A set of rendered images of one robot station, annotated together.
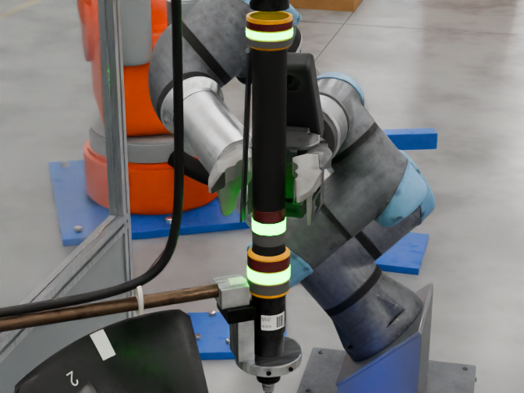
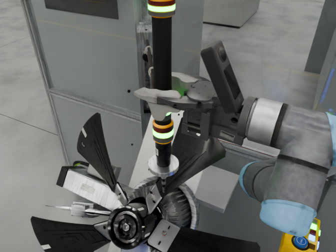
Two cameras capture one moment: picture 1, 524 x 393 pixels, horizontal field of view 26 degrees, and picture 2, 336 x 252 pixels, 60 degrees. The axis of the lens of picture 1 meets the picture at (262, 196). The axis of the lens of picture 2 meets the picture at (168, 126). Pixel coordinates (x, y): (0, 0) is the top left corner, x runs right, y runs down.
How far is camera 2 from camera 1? 125 cm
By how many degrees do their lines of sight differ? 86
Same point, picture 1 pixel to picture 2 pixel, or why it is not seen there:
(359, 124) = (291, 148)
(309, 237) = (248, 176)
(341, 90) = (306, 122)
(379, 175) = (270, 183)
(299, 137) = (203, 94)
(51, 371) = not seen: hidden behind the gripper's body
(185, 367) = (200, 162)
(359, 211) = (258, 189)
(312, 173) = (150, 92)
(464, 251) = not seen: outside the picture
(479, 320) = not seen: outside the picture
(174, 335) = (212, 152)
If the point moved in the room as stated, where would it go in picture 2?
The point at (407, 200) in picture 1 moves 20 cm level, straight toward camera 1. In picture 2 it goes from (263, 212) to (145, 179)
